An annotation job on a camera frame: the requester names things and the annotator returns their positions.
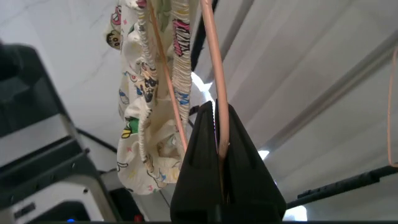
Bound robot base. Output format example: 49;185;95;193
0;40;147;224

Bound white curtain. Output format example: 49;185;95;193
194;0;398;222

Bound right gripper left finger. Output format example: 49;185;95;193
170;100;224;223

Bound pink clothes hanger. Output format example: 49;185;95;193
148;0;231;161
386;46;398;168

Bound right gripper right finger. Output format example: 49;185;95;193
222;103;287;223

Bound cream printed garment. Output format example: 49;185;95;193
104;0;200;195

